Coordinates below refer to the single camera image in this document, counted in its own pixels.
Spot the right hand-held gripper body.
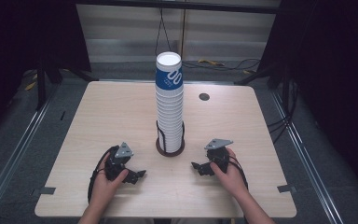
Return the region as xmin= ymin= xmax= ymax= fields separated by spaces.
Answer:
xmin=204 ymin=138 xmax=234 ymax=174

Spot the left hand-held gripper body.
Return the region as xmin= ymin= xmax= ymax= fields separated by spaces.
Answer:
xmin=103 ymin=142 xmax=134 ymax=182

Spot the black wire cup holder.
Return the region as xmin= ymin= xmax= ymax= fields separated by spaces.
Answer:
xmin=155 ymin=119 xmax=186 ymax=158

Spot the stack of white cups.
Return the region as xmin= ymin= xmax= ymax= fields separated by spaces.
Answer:
xmin=155 ymin=87 xmax=185 ymax=154

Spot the person's right hand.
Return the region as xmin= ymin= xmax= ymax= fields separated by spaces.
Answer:
xmin=209 ymin=147 xmax=250 ymax=200

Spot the person's left hand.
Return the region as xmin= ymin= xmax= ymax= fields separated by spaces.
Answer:
xmin=90 ymin=152 xmax=130 ymax=206

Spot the grey tape strip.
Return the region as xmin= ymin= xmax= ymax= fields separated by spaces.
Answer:
xmin=32 ymin=186 xmax=57 ymax=196
xmin=277 ymin=184 xmax=297 ymax=194

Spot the black metal stand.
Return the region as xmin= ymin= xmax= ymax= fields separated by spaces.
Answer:
xmin=34 ymin=54 xmax=99 ymax=112
xmin=233 ymin=62 xmax=293 ymax=91

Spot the dark curtain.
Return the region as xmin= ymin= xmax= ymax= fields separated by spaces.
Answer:
xmin=0 ymin=0 xmax=91 ymax=144
xmin=256 ymin=0 xmax=358 ymax=203

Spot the bundle of black cables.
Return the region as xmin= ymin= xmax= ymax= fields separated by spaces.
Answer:
xmin=266 ymin=76 xmax=300 ymax=145

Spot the metal floor rail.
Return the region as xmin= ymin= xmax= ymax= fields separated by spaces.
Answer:
xmin=269 ymin=89 xmax=344 ymax=224
xmin=0 ymin=88 xmax=62 ymax=220

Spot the black floor cable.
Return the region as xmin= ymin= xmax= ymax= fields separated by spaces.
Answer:
xmin=182 ymin=57 xmax=262 ymax=73

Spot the hanging black cable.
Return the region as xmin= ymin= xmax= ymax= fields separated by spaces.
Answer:
xmin=154 ymin=7 xmax=173 ymax=58

